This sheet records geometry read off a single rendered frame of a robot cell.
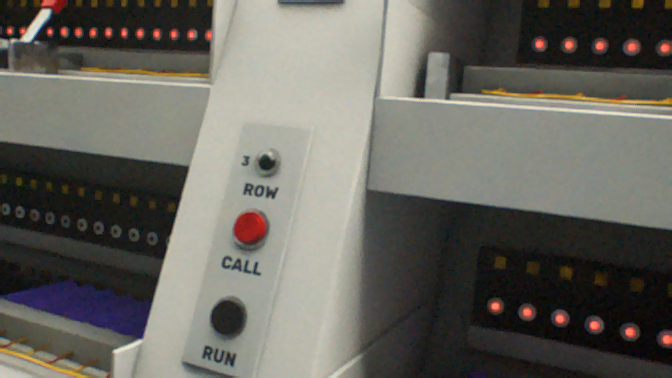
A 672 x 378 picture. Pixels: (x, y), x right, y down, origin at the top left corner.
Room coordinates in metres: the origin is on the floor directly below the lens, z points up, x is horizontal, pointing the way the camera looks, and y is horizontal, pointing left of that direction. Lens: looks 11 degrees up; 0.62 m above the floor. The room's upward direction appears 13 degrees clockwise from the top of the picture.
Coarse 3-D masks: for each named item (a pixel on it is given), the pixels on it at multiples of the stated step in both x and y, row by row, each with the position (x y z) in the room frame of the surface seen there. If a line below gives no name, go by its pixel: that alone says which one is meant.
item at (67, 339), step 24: (0, 312) 0.43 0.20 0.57; (24, 312) 0.43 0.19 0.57; (0, 336) 0.43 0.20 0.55; (24, 336) 0.42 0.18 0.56; (48, 336) 0.41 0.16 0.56; (72, 336) 0.40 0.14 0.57; (96, 336) 0.40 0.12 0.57; (120, 336) 0.40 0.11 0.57; (72, 360) 0.40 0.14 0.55; (96, 360) 0.39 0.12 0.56
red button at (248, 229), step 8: (240, 216) 0.30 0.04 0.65; (248, 216) 0.30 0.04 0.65; (256, 216) 0.30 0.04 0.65; (240, 224) 0.30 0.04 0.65; (248, 224) 0.30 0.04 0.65; (256, 224) 0.30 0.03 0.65; (240, 232) 0.30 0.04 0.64; (248, 232) 0.30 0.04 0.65; (256, 232) 0.29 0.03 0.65; (240, 240) 0.30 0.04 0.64; (248, 240) 0.30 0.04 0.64; (256, 240) 0.30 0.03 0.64
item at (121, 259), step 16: (0, 224) 0.62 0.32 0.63; (16, 240) 0.61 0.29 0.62; (32, 240) 0.60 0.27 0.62; (48, 240) 0.59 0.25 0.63; (64, 240) 0.58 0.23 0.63; (80, 240) 0.58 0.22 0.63; (80, 256) 0.57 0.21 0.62; (96, 256) 0.56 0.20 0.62; (112, 256) 0.55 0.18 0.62; (128, 256) 0.55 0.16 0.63; (144, 256) 0.54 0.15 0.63; (144, 272) 0.54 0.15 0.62; (160, 272) 0.53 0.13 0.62; (0, 352) 0.42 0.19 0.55; (112, 352) 0.31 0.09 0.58; (128, 352) 0.32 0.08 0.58; (0, 368) 0.40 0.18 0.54; (16, 368) 0.40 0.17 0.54; (32, 368) 0.40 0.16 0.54; (48, 368) 0.41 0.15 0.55; (112, 368) 0.31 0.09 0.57; (128, 368) 0.32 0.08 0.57
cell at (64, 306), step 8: (80, 296) 0.48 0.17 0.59; (88, 296) 0.48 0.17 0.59; (96, 296) 0.49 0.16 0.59; (104, 296) 0.49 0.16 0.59; (112, 296) 0.50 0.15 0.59; (56, 304) 0.46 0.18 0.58; (64, 304) 0.46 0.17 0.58; (72, 304) 0.47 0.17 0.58; (80, 304) 0.47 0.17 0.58; (88, 304) 0.48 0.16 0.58; (48, 312) 0.45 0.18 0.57; (56, 312) 0.45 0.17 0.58
